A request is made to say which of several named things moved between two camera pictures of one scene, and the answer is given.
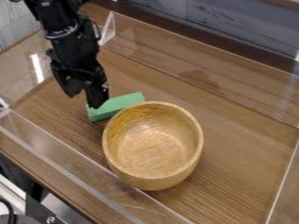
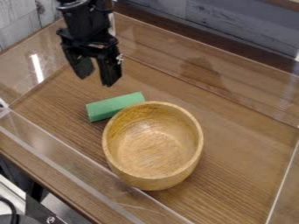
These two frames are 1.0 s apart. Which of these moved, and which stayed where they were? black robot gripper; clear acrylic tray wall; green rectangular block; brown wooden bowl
Moved: black robot gripper
Stayed: green rectangular block; clear acrylic tray wall; brown wooden bowl
